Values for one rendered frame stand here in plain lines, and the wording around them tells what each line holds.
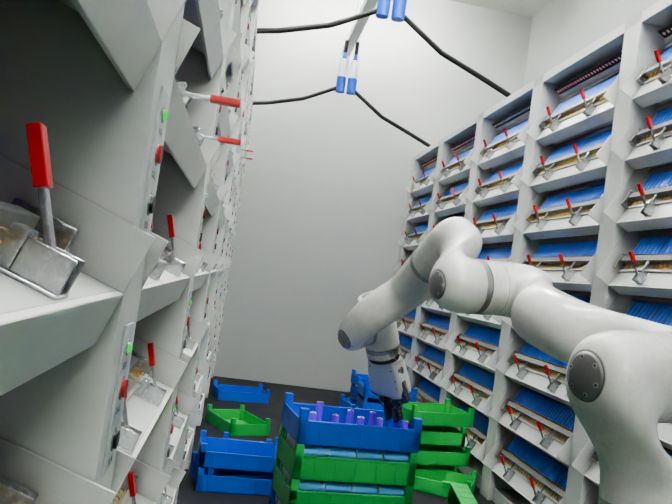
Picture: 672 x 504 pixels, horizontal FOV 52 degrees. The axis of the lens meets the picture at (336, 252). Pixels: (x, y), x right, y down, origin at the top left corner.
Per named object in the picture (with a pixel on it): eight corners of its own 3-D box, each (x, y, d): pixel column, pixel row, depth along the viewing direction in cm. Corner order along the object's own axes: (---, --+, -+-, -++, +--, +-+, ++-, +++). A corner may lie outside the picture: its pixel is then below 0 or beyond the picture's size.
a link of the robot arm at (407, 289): (404, 299, 139) (347, 362, 162) (457, 274, 148) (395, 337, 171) (380, 263, 142) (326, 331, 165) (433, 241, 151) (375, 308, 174)
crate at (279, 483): (381, 492, 184) (385, 461, 184) (409, 520, 165) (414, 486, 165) (271, 485, 176) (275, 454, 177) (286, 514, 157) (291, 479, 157)
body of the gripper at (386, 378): (409, 350, 168) (415, 391, 171) (378, 343, 175) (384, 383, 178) (389, 362, 163) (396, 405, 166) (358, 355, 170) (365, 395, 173)
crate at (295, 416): (389, 431, 185) (394, 402, 185) (418, 453, 165) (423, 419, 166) (280, 422, 177) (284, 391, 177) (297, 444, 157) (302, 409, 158)
